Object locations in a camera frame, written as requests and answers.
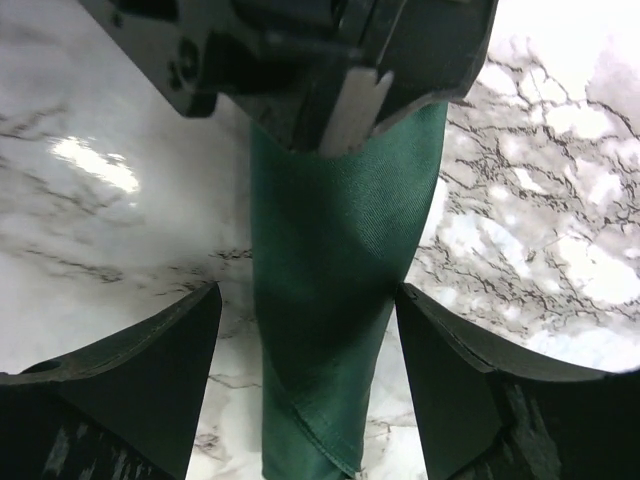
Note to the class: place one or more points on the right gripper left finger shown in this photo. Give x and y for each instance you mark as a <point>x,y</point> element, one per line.
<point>124,407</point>

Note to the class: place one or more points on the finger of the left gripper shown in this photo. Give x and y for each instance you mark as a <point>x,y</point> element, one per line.
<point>417,53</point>

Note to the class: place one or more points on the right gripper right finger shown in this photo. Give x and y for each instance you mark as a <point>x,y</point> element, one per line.
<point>487,408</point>

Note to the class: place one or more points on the dark green cloth napkin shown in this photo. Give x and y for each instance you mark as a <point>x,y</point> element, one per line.
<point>331,242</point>

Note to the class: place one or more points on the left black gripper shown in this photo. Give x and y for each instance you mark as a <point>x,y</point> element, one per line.
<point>191,51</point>

